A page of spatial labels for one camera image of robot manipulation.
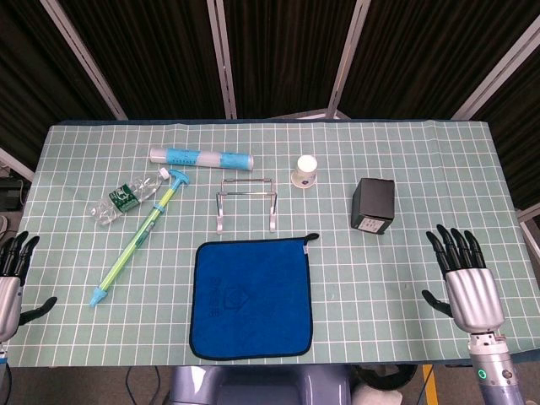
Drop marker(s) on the clear plastic water bottle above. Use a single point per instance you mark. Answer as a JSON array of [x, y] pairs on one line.
[[124, 198]]

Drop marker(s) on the black cardboard box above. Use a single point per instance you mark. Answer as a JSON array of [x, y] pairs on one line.
[[373, 202]]

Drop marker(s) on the black round object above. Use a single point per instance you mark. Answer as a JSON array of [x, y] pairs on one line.
[[386, 377]]

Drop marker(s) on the white floral paper cup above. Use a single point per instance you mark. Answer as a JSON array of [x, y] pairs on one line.
[[304, 171]]

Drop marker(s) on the lavender robot torso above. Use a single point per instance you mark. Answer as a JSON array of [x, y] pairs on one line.
[[257, 386]]

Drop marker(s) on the white partition frame post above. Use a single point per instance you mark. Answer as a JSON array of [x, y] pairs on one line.
[[223, 63], [348, 55], [498, 71], [84, 59]]

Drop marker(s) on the clear tube with blue labels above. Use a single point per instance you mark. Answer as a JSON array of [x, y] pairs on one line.
[[202, 158]]

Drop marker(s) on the green and blue toothbrush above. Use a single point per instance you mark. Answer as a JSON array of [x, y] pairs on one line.
[[139, 236]]

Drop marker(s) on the dark equipment box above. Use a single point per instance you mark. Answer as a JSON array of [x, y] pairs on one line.
[[9, 194]]

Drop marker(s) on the blue cloth towel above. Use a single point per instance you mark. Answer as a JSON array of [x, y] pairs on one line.
[[253, 295]]

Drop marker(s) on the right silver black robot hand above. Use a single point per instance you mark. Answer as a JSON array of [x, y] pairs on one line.
[[472, 295]]

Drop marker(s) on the green grid tablecloth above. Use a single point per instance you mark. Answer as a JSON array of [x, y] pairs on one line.
[[379, 274]]

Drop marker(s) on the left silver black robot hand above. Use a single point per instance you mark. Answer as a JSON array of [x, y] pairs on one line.
[[9, 295]]

